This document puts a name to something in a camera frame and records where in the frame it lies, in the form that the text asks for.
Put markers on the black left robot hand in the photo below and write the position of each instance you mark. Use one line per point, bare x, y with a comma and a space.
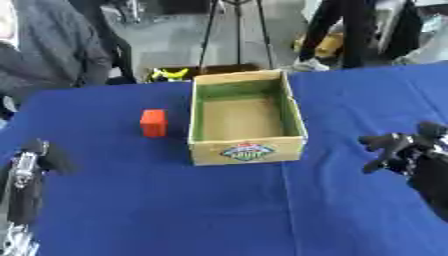
35, 173

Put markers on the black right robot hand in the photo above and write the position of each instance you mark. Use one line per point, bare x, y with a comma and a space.
420, 163

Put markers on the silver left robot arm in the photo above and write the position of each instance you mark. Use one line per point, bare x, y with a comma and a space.
17, 240

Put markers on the tan cardboard box green inside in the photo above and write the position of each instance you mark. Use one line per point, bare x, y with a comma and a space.
245, 120

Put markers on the orange rectangular block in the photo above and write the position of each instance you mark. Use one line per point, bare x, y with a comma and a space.
153, 122

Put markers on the person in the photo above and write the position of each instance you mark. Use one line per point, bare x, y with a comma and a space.
52, 43
356, 33

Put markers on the yellow and black toy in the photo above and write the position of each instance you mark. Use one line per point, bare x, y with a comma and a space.
168, 74

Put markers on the black tripod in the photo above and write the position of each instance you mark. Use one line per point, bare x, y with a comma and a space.
236, 33

